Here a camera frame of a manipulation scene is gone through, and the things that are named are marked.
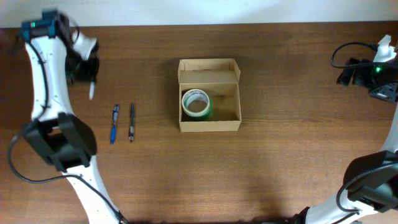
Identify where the black and grey marker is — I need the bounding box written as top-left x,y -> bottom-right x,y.
89,81 -> 96,100

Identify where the beige masking tape roll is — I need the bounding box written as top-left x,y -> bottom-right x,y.
182,89 -> 212,119

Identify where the green tape roll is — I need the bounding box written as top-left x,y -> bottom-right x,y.
184,94 -> 212,121

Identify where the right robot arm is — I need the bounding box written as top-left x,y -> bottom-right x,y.
288,57 -> 397,224

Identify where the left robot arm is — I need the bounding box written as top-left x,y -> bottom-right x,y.
7,9 -> 127,223

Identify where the blue ballpoint pen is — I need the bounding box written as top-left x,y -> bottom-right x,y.
110,104 -> 119,145

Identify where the black pen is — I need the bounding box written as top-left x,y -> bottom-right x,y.
129,103 -> 135,143

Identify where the brown cardboard box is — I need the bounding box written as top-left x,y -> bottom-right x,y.
178,58 -> 242,133

